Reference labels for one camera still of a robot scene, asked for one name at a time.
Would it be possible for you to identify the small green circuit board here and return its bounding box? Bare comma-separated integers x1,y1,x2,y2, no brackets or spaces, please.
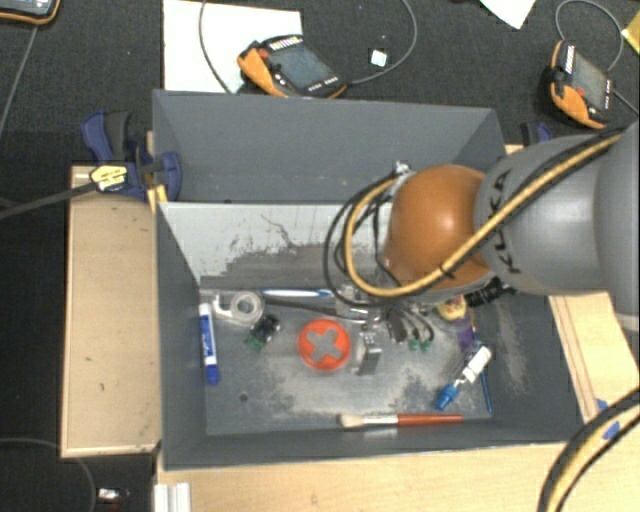
243,314,282,354

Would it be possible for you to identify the thin blue stick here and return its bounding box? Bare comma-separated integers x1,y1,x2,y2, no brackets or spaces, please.
478,369,494,415

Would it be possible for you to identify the silver metal bracket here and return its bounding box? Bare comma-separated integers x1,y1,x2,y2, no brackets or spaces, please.
211,294,234,325

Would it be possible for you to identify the clear tape roll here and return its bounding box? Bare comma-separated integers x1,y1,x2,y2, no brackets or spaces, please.
229,290,265,322

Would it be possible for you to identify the red-handled paintbrush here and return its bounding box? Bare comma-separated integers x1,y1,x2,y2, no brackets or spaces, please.
339,413,465,430

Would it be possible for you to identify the grey metal bin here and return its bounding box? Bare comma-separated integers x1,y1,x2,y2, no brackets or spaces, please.
149,88,586,472

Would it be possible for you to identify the blue and white toothbrush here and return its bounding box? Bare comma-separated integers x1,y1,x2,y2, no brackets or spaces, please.
261,288,335,301

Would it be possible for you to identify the purple and yellow toy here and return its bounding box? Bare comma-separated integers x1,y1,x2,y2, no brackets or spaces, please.
436,296,480,357

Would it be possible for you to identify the orange round lid grey cross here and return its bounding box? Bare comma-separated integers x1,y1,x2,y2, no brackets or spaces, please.
297,318,353,374

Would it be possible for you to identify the white and blue tube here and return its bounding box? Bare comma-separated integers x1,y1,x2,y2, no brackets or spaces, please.
435,344,494,412

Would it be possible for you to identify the blue and white marker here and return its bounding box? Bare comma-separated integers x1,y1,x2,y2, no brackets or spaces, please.
198,301,222,387

